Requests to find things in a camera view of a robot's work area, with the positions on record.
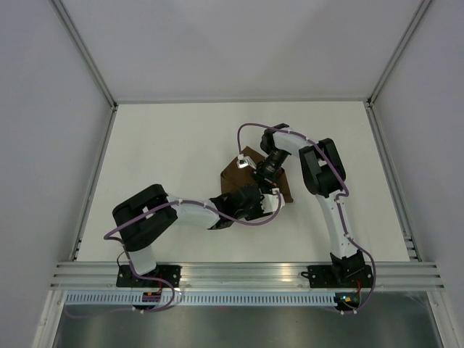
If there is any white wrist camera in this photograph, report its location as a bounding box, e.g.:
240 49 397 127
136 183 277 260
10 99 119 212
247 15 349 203
260 188 285 215
236 154 256 169

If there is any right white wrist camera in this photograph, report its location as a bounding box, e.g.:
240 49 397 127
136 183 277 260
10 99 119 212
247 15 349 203
236 154 256 169

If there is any right aluminium frame post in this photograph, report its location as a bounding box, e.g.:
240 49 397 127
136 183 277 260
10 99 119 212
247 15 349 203
365 0 434 108

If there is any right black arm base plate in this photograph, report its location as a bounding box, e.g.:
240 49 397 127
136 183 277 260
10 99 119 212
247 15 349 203
299 265 374 289

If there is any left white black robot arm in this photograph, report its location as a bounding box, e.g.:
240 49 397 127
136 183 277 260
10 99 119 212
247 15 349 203
112 184 268 287

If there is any right aluminium side rail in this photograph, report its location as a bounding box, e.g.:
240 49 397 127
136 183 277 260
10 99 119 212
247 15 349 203
363 99 422 262

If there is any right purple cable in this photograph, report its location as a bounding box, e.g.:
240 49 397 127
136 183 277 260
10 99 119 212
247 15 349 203
236 123 376 316

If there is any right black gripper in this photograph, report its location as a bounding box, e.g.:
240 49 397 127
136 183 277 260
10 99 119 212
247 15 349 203
249 149 288 198

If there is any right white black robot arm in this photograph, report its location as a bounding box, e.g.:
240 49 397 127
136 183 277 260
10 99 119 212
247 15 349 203
253 123 357 286

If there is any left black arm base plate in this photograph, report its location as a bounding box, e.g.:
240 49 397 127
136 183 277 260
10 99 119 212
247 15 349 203
116 265 181 289

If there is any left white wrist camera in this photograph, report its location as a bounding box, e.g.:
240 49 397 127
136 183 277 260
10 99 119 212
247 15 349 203
260 188 285 215

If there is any brown cloth napkin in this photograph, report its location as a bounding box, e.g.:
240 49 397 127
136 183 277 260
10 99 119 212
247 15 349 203
220 146 294 204

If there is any left aluminium frame post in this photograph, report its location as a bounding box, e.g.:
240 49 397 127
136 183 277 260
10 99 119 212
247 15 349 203
49 0 117 110

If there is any white slotted cable duct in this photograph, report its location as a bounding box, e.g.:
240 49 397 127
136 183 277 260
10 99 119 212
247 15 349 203
65 291 336 307

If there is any aluminium side rail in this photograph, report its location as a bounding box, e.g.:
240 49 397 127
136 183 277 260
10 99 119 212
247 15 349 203
363 99 422 262
67 104 119 261

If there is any aluminium front rail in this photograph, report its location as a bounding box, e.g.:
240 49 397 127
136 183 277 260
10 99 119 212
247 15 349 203
49 262 444 291

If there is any left aluminium side rail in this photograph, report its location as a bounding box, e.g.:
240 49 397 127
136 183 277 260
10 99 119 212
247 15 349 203
67 104 119 261

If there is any aluminium frame post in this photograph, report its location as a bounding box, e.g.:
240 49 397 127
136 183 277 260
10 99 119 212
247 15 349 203
49 0 117 110
365 0 434 108

